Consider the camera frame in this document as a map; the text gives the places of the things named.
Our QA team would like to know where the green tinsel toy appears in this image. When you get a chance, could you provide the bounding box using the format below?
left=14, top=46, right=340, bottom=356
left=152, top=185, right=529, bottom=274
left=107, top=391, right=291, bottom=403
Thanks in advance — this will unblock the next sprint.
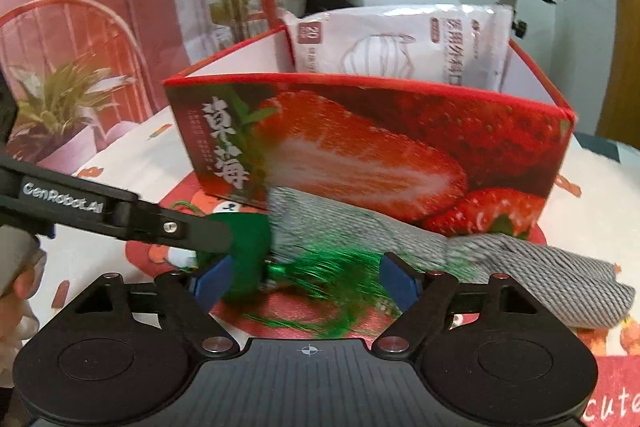
left=171, top=200, right=400, bottom=339

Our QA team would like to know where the grey knitted cloth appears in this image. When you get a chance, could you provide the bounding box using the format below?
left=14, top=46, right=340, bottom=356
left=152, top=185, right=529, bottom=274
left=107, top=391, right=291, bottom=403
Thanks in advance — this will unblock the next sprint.
left=268, top=187, right=636, bottom=329

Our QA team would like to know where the white face mask pack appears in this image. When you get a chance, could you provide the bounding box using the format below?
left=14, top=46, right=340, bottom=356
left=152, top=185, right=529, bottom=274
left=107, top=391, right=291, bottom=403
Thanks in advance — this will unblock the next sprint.
left=281, top=4, right=513, bottom=92

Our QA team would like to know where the person's left hand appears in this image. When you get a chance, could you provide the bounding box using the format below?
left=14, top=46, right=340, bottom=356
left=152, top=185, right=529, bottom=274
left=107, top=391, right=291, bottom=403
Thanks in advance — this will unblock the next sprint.
left=0, top=251, right=47, bottom=388

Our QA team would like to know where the red strawberry cardboard box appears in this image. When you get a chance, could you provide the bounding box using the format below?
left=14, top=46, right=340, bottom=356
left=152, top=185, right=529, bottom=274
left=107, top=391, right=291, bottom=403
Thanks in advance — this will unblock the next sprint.
left=164, top=28, right=576, bottom=237

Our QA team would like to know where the pink printed backdrop poster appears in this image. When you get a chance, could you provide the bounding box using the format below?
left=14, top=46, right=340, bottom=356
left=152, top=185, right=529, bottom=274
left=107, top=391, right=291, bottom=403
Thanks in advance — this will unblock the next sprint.
left=1, top=0, right=282, bottom=173

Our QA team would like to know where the wooden door frame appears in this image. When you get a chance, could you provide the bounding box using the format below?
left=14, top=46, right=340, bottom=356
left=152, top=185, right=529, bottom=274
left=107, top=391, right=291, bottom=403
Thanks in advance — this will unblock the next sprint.
left=597, top=0, right=639, bottom=147

